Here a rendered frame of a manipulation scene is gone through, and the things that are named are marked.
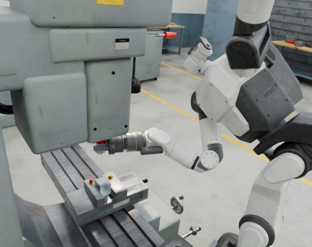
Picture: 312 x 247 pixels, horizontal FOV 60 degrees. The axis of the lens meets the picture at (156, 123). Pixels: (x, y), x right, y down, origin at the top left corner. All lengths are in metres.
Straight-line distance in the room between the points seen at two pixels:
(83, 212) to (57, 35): 0.72
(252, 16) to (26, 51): 0.61
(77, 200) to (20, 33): 0.74
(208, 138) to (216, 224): 1.56
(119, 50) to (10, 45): 0.32
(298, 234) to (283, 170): 1.92
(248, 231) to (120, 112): 0.68
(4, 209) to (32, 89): 0.33
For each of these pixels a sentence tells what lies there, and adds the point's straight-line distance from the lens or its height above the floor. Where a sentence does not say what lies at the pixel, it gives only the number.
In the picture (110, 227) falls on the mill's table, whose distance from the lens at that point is 1.24.
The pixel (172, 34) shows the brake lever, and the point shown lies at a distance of 1.05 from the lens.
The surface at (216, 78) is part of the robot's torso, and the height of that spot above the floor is 1.60.
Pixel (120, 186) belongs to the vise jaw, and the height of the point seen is 1.04.
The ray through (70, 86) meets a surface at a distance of 0.87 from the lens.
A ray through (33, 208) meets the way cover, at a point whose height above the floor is 0.93.
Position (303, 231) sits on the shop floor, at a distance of 2.96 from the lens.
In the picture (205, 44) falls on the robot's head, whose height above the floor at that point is 1.68.
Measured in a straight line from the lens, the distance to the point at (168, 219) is 1.56.
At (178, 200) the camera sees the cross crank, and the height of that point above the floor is 0.68.
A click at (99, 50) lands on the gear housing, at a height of 1.66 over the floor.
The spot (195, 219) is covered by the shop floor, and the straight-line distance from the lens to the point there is 2.63.
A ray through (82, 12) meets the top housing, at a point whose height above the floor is 1.77.
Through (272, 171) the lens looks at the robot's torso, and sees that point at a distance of 1.02.
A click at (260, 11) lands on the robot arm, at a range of 0.80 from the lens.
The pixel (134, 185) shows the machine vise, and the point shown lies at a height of 1.00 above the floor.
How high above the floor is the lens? 1.85
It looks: 26 degrees down
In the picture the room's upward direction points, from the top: 6 degrees clockwise
